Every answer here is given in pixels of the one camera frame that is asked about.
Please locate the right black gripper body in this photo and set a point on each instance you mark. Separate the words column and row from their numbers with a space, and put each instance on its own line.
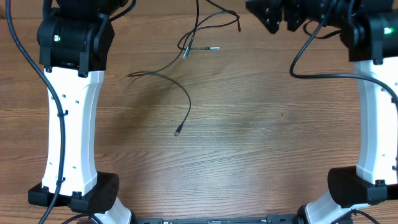
column 299, row 10

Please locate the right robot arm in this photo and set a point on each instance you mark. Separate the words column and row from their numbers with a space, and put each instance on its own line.
column 369, row 31

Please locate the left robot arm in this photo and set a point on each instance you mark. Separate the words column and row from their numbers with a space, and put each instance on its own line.
column 74, row 40

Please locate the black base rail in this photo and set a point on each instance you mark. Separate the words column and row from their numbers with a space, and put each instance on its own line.
column 214, row 221

